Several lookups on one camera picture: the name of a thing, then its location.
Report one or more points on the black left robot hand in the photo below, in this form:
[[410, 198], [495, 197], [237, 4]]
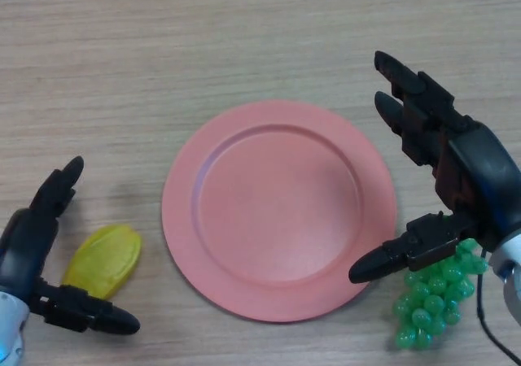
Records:
[[26, 248]]

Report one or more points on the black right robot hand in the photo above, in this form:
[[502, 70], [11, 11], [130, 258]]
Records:
[[480, 171]]

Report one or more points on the yellow starfruit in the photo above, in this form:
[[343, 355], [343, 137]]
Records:
[[103, 260]]

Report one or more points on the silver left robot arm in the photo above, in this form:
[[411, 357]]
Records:
[[10, 333]]

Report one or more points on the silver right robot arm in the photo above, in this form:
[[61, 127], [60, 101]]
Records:
[[510, 260]]

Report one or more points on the pink round plate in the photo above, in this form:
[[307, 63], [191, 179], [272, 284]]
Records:
[[281, 211]]

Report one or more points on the green grape bunch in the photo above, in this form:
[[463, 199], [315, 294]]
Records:
[[429, 305]]

